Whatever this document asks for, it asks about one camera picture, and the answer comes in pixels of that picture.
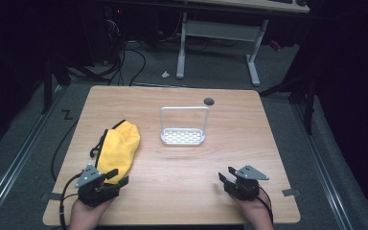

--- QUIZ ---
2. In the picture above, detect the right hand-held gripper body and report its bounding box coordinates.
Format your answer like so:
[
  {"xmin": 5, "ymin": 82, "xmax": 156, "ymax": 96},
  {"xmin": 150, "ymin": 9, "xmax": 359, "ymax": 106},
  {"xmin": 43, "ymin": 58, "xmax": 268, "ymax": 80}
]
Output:
[{"xmin": 223, "ymin": 164, "xmax": 270, "ymax": 201}]

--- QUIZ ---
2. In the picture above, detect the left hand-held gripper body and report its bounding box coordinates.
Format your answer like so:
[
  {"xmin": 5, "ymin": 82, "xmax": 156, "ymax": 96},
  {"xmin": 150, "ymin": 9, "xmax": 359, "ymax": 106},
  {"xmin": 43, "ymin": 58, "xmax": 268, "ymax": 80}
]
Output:
[{"xmin": 75, "ymin": 164, "xmax": 123, "ymax": 208}]

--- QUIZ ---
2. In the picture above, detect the yellow towel with black trim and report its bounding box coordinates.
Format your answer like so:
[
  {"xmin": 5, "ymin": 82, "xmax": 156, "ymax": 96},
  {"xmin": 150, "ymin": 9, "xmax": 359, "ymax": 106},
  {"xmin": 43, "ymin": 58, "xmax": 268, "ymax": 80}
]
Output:
[{"xmin": 89, "ymin": 119, "xmax": 141, "ymax": 185}]

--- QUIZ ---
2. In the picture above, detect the white towel rack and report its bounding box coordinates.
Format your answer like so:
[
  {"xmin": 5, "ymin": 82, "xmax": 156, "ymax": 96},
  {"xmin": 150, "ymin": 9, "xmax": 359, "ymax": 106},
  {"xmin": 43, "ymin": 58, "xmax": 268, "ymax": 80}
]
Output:
[{"xmin": 159, "ymin": 105, "xmax": 211, "ymax": 147}]

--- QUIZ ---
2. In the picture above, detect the person's right hand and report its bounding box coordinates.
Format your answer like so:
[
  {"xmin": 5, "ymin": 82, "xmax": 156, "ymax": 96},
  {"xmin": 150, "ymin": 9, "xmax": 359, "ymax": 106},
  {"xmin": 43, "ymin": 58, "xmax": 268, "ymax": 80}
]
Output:
[{"xmin": 231, "ymin": 195, "xmax": 275, "ymax": 230}]

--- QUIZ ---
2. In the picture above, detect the person's left hand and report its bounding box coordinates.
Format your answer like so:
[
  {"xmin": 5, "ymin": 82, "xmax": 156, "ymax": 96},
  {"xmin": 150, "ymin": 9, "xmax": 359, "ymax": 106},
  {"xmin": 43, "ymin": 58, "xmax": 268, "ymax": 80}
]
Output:
[{"xmin": 68, "ymin": 197, "xmax": 115, "ymax": 230}]

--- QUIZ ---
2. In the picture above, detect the grey tape strip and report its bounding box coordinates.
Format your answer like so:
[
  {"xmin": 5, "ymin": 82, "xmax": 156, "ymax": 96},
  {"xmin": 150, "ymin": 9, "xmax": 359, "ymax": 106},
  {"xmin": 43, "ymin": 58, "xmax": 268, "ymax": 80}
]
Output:
[
  {"xmin": 39, "ymin": 191, "xmax": 65, "ymax": 202},
  {"xmin": 282, "ymin": 188, "xmax": 301, "ymax": 197}
]

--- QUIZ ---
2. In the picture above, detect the black zigzag floor tape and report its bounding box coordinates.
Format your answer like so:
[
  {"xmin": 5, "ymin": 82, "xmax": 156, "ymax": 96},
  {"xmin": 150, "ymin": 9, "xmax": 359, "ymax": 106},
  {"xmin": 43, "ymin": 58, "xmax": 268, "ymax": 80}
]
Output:
[{"xmin": 60, "ymin": 108, "xmax": 75, "ymax": 121}]

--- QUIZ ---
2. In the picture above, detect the black metal stand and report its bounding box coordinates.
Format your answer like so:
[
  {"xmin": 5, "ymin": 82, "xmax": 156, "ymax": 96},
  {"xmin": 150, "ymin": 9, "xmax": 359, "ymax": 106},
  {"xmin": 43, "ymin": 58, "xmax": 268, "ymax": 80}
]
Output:
[
  {"xmin": 41, "ymin": 56, "xmax": 73, "ymax": 115},
  {"xmin": 258, "ymin": 71, "xmax": 318, "ymax": 136}
]

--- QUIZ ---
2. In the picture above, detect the small red object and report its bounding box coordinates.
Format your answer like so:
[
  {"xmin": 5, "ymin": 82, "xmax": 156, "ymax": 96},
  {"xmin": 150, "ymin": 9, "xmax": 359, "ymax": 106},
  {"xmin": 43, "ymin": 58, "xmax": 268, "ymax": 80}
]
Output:
[{"xmin": 269, "ymin": 39, "xmax": 283, "ymax": 52}]

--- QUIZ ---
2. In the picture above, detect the desk with white legs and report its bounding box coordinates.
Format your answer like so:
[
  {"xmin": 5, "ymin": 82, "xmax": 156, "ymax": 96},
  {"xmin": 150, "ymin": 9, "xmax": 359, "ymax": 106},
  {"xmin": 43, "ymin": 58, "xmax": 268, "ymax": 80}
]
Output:
[{"xmin": 175, "ymin": 0, "xmax": 311, "ymax": 87}]

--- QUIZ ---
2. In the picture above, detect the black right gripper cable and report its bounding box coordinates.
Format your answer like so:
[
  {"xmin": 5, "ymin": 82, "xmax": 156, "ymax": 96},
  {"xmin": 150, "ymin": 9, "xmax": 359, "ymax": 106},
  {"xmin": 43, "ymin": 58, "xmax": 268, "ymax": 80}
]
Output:
[{"xmin": 257, "ymin": 185, "xmax": 275, "ymax": 225}]

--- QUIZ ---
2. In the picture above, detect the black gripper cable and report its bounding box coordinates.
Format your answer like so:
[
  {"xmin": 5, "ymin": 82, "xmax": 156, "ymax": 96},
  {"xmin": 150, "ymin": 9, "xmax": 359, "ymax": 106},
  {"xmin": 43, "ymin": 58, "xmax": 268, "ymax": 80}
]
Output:
[
  {"xmin": 58, "ymin": 172, "xmax": 83, "ymax": 230},
  {"xmin": 257, "ymin": 185, "xmax": 275, "ymax": 225}
]

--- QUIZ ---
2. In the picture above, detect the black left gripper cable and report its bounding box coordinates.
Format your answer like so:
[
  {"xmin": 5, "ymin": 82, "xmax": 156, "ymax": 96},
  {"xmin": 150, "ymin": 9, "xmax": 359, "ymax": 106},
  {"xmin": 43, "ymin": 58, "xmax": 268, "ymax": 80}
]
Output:
[{"xmin": 58, "ymin": 172, "xmax": 83, "ymax": 230}]

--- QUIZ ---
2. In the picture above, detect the black cable on floor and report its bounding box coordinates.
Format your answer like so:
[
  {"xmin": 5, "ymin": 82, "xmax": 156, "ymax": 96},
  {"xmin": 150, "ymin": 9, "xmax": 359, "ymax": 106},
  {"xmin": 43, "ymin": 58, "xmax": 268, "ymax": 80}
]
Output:
[{"xmin": 50, "ymin": 118, "xmax": 81, "ymax": 183}]

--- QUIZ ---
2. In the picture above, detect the metal floor rail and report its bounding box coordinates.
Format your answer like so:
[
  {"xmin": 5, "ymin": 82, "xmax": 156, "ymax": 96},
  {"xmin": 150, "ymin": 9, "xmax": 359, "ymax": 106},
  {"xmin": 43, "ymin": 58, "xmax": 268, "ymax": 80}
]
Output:
[
  {"xmin": 0, "ymin": 85, "xmax": 63, "ymax": 224},
  {"xmin": 291, "ymin": 102, "xmax": 355, "ymax": 230}
]

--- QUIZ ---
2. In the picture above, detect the bundle of black floor cables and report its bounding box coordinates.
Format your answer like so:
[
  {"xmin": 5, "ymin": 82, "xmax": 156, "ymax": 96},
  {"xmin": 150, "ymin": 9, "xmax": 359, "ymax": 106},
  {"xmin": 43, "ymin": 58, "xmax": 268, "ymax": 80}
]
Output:
[{"xmin": 103, "ymin": 18, "xmax": 148, "ymax": 87}]

